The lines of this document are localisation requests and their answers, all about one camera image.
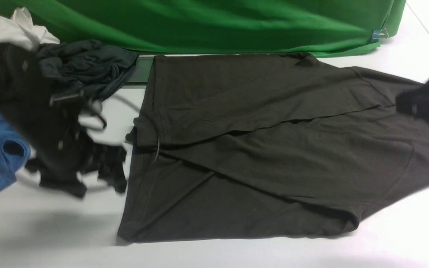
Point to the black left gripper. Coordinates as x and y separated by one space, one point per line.
63 154

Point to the dark gray long-sleeve shirt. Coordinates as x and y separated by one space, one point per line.
258 145

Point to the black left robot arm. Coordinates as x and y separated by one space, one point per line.
50 124

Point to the dark teal crumpled garment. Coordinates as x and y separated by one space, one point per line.
89 66

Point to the blue binder clip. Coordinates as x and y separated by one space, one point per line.
379 34

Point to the white garment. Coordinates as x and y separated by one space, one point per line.
20 30

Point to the green backdrop cloth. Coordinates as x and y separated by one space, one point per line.
325 28

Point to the gray table cable tray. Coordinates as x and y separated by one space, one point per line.
141 72

